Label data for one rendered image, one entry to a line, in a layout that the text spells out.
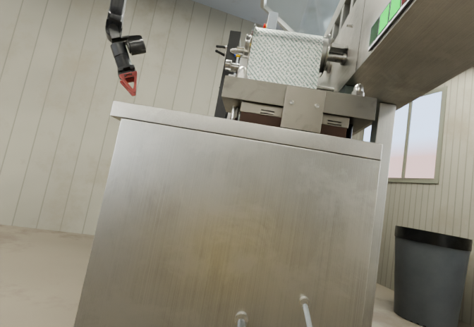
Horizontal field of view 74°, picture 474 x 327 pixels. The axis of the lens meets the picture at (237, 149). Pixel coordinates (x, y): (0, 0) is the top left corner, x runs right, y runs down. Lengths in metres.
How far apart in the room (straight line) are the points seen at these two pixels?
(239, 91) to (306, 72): 0.32
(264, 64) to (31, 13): 3.49
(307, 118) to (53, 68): 3.50
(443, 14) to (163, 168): 0.67
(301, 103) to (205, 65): 3.36
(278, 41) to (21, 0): 3.58
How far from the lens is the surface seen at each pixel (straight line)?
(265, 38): 1.13
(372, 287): 1.24
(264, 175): 0.74
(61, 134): 3.90
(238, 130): 0.76
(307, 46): 1.13
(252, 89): 0.85
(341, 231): 0.77
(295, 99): 0.83
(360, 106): 0.88
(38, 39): 4.18
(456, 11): 0.78
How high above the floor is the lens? 0.73
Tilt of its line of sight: 8 degrees up
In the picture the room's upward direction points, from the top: 10 degrees clockwise
